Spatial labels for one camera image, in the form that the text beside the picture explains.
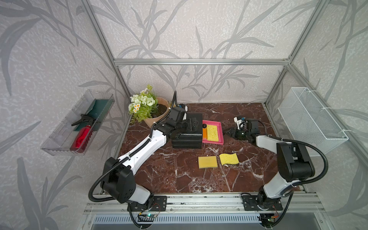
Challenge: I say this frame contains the beige flower pot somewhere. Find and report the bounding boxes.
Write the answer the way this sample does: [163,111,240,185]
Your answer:
[144,97,170,128]

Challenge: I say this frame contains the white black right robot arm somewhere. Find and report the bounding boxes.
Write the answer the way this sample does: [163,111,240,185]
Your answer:
[223,117,315,205]

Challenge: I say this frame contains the clear plastic wall tray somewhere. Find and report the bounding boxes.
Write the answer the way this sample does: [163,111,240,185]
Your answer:
[41,90,115,156]

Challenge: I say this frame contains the red spray bottle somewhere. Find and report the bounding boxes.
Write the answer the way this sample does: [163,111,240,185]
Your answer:
[70,125,93,153]

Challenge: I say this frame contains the green circuit board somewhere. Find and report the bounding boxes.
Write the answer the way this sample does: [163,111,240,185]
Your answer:
[259,214,278,228]
[138,213,159,222]

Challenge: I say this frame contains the dark green trowel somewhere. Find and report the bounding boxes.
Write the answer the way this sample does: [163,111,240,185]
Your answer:
[71,99,114,132]

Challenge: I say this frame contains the pink top drawer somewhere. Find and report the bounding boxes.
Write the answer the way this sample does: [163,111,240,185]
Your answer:
[202,120,224,145]

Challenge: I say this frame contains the yellow wavy scrub sponge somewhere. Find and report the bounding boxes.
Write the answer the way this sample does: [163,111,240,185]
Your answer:
[219,153,239,165]

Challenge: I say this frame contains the left green circuit board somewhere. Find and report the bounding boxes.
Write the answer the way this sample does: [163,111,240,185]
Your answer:
[138,213,159,222]

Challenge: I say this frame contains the right green circuit board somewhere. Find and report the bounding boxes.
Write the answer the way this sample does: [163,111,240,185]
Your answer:
[259,214,278,228]

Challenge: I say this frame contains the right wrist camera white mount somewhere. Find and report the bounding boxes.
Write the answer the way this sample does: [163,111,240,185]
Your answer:
[234,116,247,130]

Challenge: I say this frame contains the black corrugated cable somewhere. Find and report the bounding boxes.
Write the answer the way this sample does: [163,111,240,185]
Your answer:
[258,119,329,187]
[88,90,178,203]

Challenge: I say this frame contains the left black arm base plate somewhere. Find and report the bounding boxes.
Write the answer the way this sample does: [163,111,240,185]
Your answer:
[128,195,168,212]

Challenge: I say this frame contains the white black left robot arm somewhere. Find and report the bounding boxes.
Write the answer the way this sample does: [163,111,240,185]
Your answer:
[89,106,203,207]

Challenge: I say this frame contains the white wire mesh basket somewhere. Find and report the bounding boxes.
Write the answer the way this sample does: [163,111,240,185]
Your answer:
[278,87,349,154]

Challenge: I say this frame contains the black drawer cabinet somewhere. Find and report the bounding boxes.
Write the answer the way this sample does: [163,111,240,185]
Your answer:
[171,113,203,149]

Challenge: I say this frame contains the yellow sponge in drawer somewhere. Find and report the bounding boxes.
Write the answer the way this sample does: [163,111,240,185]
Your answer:
[206,125,219,142]

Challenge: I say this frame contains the black corrugated left cable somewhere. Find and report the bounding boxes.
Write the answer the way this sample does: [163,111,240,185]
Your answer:
[88,90,178,203]

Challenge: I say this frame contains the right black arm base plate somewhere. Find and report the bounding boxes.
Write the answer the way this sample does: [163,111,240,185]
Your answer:
[241,194,283,211]

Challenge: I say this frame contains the green white artificial flowers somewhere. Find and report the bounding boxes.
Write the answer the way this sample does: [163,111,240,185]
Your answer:
[128,84,158,124]

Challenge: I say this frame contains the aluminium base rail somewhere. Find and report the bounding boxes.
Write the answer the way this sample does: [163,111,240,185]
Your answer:
[82,192,326,215]

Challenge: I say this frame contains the black corrugated right cable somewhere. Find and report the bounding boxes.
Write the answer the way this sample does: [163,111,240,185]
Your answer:
[258,119,329,187]

